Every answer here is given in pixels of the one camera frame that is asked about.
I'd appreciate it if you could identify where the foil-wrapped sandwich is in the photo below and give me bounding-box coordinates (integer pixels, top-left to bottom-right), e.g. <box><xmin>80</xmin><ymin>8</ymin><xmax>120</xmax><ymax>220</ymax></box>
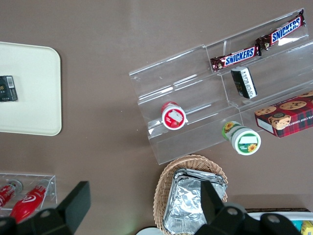
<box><xmin>163</xmin><ymin>177</ymin><xmax>227</xmax><ymax>235</ymax></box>
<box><xmin>173</xmin><ymin>168</ymin><xmax>228</xmax><ymax>194</ymax></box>

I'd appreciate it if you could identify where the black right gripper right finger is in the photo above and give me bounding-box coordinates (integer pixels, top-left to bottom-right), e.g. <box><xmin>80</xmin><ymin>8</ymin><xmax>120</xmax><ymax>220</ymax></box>
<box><xmin>195</xmin><ymin>181</ymin><xmax>248</xmax><ymax>235</ymax></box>

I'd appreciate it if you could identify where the white round plate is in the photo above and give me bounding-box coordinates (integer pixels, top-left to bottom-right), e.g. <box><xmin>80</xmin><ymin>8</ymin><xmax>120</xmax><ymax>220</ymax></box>
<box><xmin>136</xmin><ymin>227</ymin><xmax>162</xmax><ymax>235</ymax></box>

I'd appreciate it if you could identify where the small black packet with barcode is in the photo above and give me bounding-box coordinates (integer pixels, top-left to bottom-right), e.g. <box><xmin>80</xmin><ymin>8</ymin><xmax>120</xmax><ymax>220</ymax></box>
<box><xmin>0</xmin><ymin>75</ymin><xmax>19</xmax><ymax>103</ymax></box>

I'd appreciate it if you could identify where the cream plastic tray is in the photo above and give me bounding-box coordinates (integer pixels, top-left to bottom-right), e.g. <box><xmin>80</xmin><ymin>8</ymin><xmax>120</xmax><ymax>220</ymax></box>
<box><xmin>0</xmin><ymin>41</ymin><xmax>62</xmax><ymax>137</ymax></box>

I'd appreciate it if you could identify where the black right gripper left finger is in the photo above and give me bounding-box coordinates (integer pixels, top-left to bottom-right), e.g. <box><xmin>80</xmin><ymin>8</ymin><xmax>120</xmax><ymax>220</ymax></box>
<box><xmin>29</xmin><ymin>181</ymin><xmax>91</xmax><ymax>235</ymax></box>

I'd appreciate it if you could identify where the green sunflower yogurt cup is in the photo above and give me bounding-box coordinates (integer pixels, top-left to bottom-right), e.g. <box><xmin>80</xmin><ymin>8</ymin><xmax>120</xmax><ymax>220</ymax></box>
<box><xmin>221</xmin><ymin>121</ymin><xmax>262</xmax><ymax>156</ymax></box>

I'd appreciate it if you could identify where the red strawberry yogurt cup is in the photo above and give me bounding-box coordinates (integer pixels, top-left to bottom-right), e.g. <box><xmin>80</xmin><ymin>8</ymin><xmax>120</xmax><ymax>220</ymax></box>
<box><xmin>161</xmin><ymin>101</ymin><xmax>189</xmax><ymax>130</ymax></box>

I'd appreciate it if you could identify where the yellow snack packet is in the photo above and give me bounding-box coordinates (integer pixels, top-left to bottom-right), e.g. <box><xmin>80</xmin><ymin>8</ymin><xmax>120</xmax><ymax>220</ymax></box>
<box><xmin>300</xmin><ymin>220</ymin><xmax>313</xmax><ymax>235</ymax></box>

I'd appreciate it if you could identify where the woven wicker basket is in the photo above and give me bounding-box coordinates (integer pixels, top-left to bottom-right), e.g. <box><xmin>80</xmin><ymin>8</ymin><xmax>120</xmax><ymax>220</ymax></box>
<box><xmin>153</xmin><ymin>154</ymin><xmax>228</xmax><ymax>233</ymax></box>

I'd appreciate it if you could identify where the red plaid cookie box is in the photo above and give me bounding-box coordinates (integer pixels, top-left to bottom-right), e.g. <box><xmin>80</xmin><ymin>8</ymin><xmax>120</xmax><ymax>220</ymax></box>
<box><xmin>254</xmin><ymin>90</ymin><xmax>313</xmax><ymax>139</ymax></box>

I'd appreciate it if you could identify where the clear acrylic bottle holder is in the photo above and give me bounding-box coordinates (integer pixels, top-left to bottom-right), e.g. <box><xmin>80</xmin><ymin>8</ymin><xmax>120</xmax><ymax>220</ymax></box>
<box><xmin>0</xmin><ymin>172</ymin><xmax>58</xmax><ymax>217</ymax></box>

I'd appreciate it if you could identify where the white bin with dark rim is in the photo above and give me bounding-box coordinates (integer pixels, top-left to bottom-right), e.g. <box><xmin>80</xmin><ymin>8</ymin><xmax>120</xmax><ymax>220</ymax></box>
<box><xmin>244</xmin><ymin>208</ymin><xmax>313</xmax><ymax>235</ymax></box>

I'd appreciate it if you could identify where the red drink bottle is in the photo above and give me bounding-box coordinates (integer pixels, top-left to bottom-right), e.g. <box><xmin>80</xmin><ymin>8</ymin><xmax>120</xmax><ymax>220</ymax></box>
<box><xmin>9</xmin><ymin>179</ymin><xmax>50</xmax><ymax>223</ymax></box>
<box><xmin>0</xmin><ymin>180</ymin><xmax>23</xmax><ymax>209</ymax></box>

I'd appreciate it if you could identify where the clear acrylic tiered shelf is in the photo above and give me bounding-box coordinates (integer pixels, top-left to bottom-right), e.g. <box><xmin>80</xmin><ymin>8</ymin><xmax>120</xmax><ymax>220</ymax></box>
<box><xmin>129</xmin><ymin>8</ymin><xmax>313</xmax><ymax>164</ymax></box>

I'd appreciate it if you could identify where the black and white small box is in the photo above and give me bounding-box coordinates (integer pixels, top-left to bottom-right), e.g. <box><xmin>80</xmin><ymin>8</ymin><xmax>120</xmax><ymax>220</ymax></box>
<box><xmin>230</xmin><ymin>67</ymin><xmax>258</xmax><ymax>100</ymax></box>

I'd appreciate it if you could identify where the Snickers chocolate bar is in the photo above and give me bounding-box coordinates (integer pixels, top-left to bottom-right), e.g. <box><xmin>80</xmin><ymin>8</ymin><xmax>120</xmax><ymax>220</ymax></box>
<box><xmin>255</xmin><ymin>9</ymin><xmax>307</xmax><ymax>51</ymax></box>
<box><xmin>210</xmin><ymin>44</ymin><xmax>263</xmax><ymax>73</ymax></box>

